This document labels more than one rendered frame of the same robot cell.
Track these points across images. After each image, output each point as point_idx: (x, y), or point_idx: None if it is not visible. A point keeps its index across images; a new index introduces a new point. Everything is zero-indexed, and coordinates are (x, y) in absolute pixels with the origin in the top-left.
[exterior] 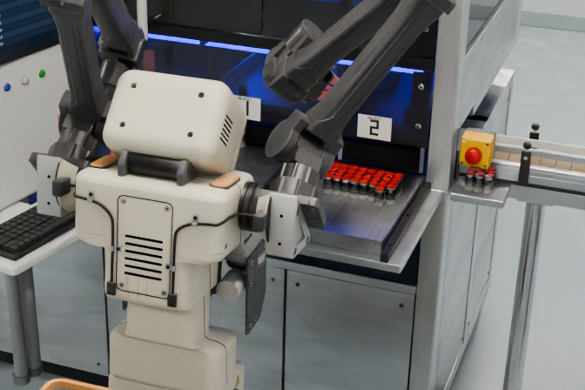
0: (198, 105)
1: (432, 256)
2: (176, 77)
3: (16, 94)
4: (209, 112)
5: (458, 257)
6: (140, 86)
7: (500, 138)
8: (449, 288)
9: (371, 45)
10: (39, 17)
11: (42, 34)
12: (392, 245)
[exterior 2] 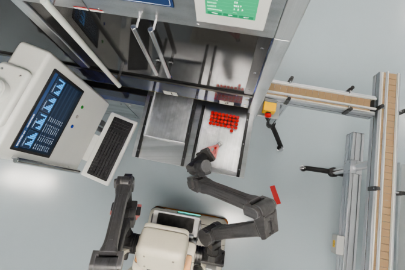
0: (172, 264)
1: None
2: (160, 254)
3: (76, 122)
4: (178, 266)
5: None
6: (146, 257)
7: (276, 83)
8: None
9: (239, 231)
10: (70, 99)
11: (75, 100)
12: (240, 169)
